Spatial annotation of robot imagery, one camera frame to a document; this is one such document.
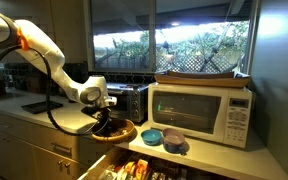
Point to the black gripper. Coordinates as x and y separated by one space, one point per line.
97 115

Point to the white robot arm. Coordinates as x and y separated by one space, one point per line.
44 50

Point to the opened wooden drawer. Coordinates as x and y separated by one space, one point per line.
97 166

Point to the wooden serving tray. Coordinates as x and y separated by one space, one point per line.
200 81

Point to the wooden bowl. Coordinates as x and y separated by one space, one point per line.
124 133

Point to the black toaster oven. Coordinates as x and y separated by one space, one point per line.
130 100

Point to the blue bowl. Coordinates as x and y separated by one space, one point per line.
150 137

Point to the flat black tray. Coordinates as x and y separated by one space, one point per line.
40 106

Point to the purple bowl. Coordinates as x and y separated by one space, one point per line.
173 140

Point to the white microwave oven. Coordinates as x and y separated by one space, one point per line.
190 113

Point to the kitchen window frame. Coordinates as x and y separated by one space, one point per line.
153 36

